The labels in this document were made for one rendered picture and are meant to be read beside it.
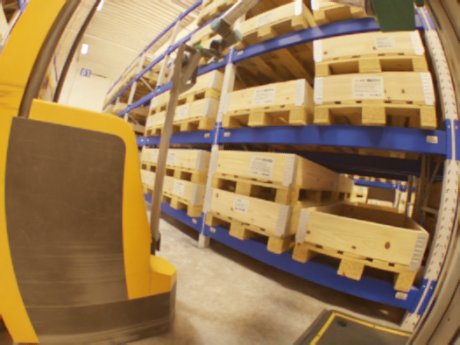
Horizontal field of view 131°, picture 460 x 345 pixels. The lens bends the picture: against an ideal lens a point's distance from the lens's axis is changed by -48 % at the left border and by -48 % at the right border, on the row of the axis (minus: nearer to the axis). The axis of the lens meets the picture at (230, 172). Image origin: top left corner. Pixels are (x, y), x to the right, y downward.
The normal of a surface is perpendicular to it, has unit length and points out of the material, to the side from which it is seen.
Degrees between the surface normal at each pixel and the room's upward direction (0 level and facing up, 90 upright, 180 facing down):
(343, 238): 90
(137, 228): 90
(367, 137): 90
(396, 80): 90
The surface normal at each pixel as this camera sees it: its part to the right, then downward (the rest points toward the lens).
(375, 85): -0.70, -0.11
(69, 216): 0.71, 0.11
